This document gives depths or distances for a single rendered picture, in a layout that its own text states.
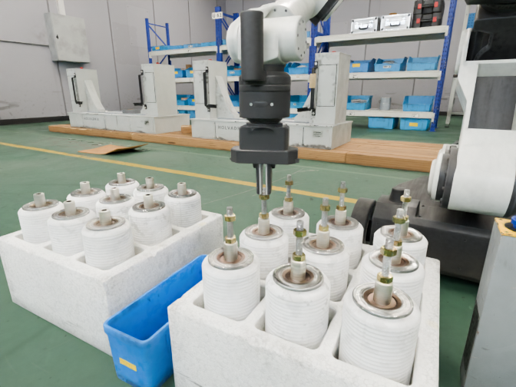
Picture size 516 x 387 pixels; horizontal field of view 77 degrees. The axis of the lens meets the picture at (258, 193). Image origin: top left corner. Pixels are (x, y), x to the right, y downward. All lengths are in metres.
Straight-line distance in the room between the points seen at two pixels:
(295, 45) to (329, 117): 2.16
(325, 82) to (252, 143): 2.14
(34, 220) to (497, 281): 0.92
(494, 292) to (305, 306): 0.31
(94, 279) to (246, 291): 0.31
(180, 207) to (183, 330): 0.37
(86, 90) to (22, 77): 2.24
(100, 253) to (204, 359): 0.30
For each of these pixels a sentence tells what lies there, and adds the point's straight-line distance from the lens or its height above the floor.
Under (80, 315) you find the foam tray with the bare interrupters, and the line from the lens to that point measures 0.81.
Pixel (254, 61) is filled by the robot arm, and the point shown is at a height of 0.56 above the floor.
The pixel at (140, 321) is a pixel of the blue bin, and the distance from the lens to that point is 0.74.
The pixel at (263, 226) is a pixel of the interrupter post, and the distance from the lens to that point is 0.62.
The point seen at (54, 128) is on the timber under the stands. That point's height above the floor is 0.05.
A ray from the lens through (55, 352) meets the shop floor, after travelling 0.85.
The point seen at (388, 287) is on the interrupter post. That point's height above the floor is 0.28.
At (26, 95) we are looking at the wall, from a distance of 7.01.
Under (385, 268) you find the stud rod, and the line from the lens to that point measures 0.45.
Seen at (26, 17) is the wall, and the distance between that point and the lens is 7.21.
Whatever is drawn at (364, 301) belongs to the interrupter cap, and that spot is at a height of 0.25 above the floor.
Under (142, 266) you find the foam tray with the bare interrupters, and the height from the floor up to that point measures 0.16.
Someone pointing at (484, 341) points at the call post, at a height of 0.12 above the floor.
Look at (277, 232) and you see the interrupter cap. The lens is 0.63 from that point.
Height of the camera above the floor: 0.51
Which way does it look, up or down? 17 degrees down
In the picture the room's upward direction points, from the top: straight up
